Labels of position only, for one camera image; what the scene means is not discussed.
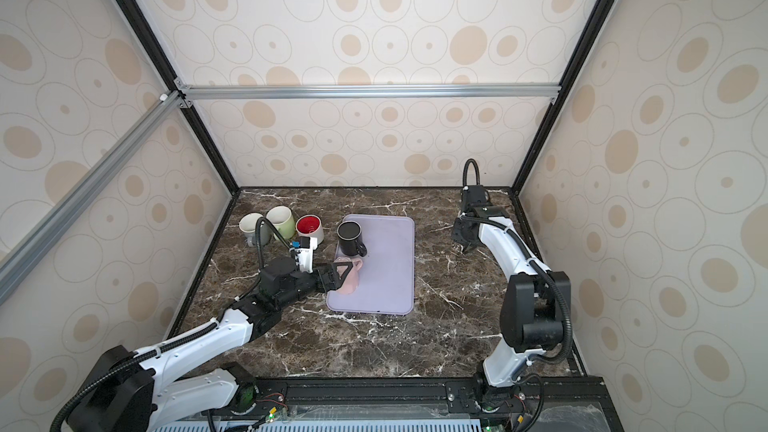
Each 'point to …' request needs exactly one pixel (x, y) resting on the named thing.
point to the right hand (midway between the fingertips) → (467, 233)
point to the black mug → (349, 234)
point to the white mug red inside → (310, 226)
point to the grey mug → (247, 225)
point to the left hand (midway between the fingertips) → (349, 264)
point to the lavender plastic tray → (386, 282)
